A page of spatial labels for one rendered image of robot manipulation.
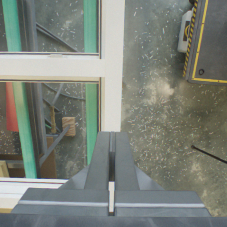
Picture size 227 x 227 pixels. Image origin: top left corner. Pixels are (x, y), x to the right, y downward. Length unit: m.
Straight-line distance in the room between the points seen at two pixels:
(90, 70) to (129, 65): 0.95
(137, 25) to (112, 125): 1.07
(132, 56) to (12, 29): 0.96
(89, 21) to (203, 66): 0.84
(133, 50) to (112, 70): 0.96
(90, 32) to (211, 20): 0.86
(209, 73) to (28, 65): 1.02
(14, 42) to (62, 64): 0.18
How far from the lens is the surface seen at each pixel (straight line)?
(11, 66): 0.48
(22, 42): 0.57
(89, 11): 0.51
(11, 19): 0.57
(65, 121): 1.41
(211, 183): 1.98
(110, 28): 0.42
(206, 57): 1.17
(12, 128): 0.90
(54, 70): 0.43
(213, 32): 1.20
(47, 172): 1.37
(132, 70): 1.35
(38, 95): 0.87
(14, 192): 0.66
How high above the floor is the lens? 1.34
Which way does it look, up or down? 75 degrees down
